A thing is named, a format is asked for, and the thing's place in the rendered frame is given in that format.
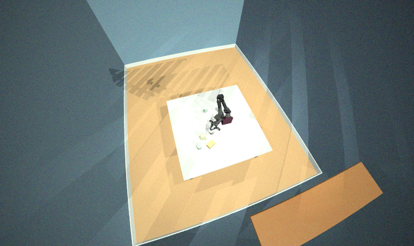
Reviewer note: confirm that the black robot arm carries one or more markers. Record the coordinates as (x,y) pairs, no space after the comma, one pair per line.
(227,111)

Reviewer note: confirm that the cream rectangular block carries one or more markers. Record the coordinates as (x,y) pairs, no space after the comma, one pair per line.
(210,144)

